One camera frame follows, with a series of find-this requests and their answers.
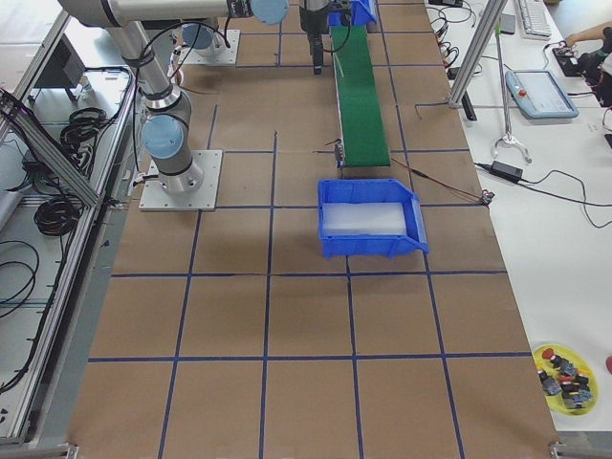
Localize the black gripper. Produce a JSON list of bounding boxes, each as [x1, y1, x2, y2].
[[299, 0, 331, 76]]

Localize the yellow plate with buttons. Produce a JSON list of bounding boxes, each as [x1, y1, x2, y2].
[[532, 343, 599, 416]]

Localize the person hand at desk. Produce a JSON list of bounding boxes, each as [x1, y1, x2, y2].
[[563, 33, 581, 48]]

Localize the blue bin left side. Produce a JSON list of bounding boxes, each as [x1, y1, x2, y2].
[[328, 0, 378, 27]]

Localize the blue bin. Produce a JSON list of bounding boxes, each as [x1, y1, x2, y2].
[[317, 179, 429, 258], [328, 0, 378, 27]]

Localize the green conveyor belt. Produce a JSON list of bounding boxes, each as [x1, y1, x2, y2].
[[331, 25, 391, 167]]

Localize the blue bin right side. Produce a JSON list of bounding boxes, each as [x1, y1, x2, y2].
[[317, 179, 429, 258]]

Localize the white foam pad right bin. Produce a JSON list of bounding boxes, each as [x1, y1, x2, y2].
[[321, 203, 407, 236]]

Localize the metal reach grabber tool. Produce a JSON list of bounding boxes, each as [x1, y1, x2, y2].
[[492, 17, 532, 164]]

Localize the white keyboard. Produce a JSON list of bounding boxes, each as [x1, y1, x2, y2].
[[515, 0, 552, 40]]

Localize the teach pendant tablet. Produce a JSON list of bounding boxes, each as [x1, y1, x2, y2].
[[505, 70, 579, 120]]

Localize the black power adapter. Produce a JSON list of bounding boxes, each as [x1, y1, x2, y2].
[[490, 161, 523, 183]]

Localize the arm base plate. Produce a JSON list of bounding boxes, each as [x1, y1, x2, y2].
[[139, 150, 223, 211], [179, 25, 240, 67]]

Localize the aluminium frame post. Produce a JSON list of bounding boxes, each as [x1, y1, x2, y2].
[[448, 0, 507, 108]]

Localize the red black conveyor wires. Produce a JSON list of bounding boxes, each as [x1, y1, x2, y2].
[[391, 159, 494, 207]]

